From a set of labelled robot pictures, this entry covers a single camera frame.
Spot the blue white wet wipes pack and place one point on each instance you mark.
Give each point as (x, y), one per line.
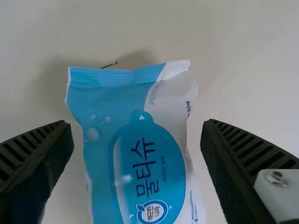
(130, 130)

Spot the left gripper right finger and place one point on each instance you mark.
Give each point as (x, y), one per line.
(238, 168)

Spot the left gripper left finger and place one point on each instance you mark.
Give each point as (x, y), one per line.
(28, 168)

